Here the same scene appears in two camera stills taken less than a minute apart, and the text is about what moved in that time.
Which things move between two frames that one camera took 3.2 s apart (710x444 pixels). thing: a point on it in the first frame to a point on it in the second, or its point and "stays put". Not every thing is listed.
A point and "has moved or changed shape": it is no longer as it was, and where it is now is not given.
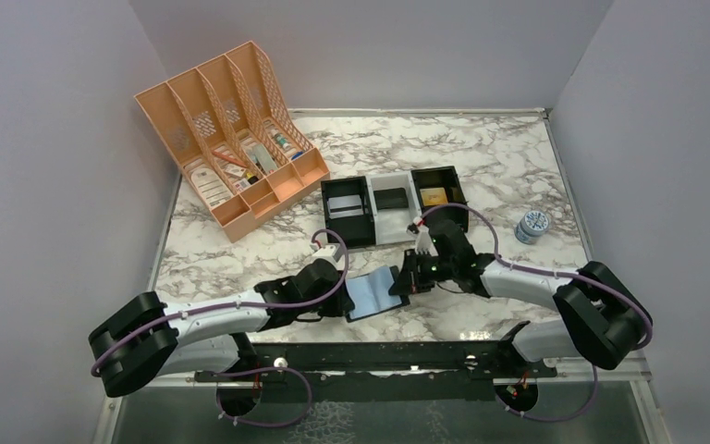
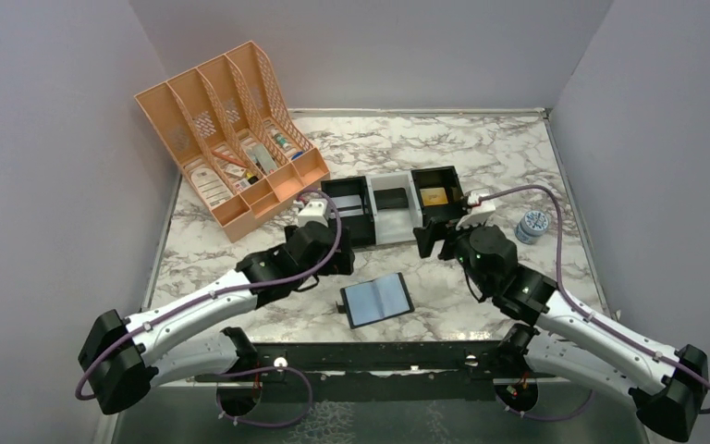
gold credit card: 434,196 stays put
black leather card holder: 370,294 has moved or changed shape
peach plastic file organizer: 234,131 stays put
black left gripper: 342,303 to 342,265
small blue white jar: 533,225 stays put
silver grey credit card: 344,206 stays put
